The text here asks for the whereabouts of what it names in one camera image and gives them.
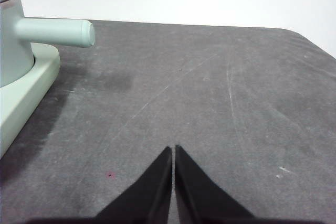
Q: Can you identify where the mint green breakfast machine base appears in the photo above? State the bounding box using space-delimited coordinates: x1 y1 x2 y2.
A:
0 42 61 159

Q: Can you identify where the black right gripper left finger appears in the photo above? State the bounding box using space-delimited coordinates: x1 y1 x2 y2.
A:
94 146 173 219

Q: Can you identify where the mint green pot with handle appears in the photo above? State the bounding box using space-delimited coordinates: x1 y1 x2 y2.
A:
0 0 97 88

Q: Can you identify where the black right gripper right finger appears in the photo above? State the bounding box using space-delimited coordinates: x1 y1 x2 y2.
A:
175 144 256 219

